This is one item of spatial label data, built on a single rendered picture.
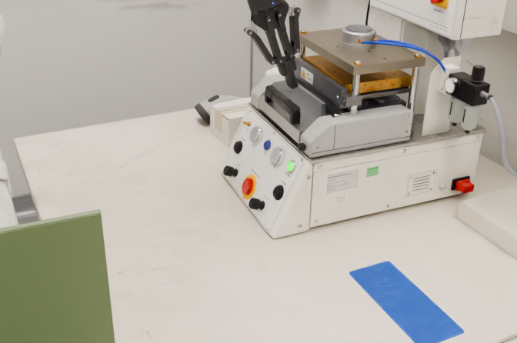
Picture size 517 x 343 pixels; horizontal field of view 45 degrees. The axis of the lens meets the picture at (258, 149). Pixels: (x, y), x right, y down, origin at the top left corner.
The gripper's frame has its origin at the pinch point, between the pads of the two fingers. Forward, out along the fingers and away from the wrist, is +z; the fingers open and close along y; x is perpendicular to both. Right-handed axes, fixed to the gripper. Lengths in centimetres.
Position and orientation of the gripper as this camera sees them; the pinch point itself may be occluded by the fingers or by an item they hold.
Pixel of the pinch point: (288, 72)
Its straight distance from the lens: 137.8
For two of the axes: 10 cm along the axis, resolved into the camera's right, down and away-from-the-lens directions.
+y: -8.8, 4.5, -1.8
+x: 3.8, 4.2, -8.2
